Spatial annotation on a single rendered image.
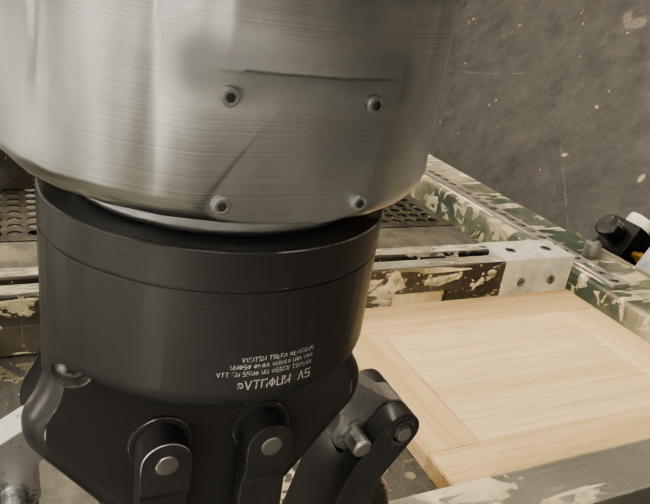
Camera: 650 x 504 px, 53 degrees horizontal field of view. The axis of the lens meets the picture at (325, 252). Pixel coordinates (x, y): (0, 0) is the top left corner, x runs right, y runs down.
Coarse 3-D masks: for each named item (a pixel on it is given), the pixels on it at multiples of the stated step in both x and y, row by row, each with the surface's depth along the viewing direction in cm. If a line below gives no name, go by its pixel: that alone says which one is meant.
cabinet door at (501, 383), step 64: (384, 320) 80; (448, 320) 82; (512, 320) 85; (576, 320) 88; (448, 384) 70; (512, 384) 71; (576, 384) 73; (640, 384) 75; (448, 448) 60; (512, 448) 61; (576, 448) 62
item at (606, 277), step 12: (444, 180) 127; (456, 192) 122; (468, 192) 122; (480, 204) 116; (492, 204) 117; (504, 216) 112; (516, 228) 108; (528, 228) 108; (552, 240) 104; (576, 264) 97; (588, 264) 97; (600, 276) 93; (612, 276) 94; (612, 288) 91
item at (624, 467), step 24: (576, 456) 58; (600, 456) 58; (624, 456) 59; (648, 456) 59; (480, 480) 53; (504, 480) 54; (528, 480) 54; (552, 480) 54; (576, 480) 55; (600, 480) 55; (624, 480) 56; (648, 480) 56
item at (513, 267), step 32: (384, 256) 85; (416, 256) 87; (448, 256) 90; (480, 256) 89; (512, 256) 91; (544, 256) 92; (0, 288) 64; (32, 288) 65; (384, 288) 82; (416, 288) 84; (448, 288) 87; (480, 288) 89; (512, 288) 92; (544, 288) 94; (0, 320) 64; (32, 320) 65; (0, 352) 65; (32, 352) 66
